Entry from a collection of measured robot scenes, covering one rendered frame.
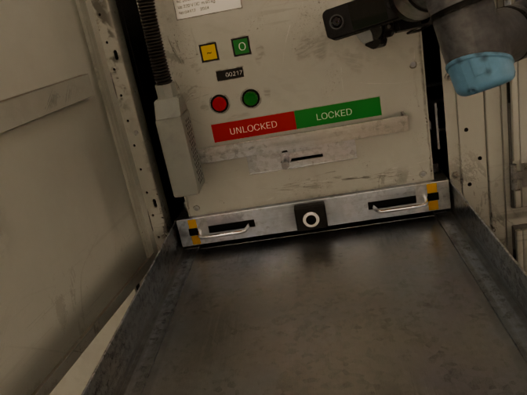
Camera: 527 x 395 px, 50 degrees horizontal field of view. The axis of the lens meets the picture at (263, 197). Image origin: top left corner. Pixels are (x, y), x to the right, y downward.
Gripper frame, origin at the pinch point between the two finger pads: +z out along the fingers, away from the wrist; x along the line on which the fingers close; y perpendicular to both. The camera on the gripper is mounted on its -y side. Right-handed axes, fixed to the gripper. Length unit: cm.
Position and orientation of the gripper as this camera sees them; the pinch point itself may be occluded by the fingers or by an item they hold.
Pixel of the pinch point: (357, 32)
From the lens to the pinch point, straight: 103.8
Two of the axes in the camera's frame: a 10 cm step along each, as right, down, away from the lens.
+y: 9.6, -2.3, 1.3
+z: -1.5, -0.4, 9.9
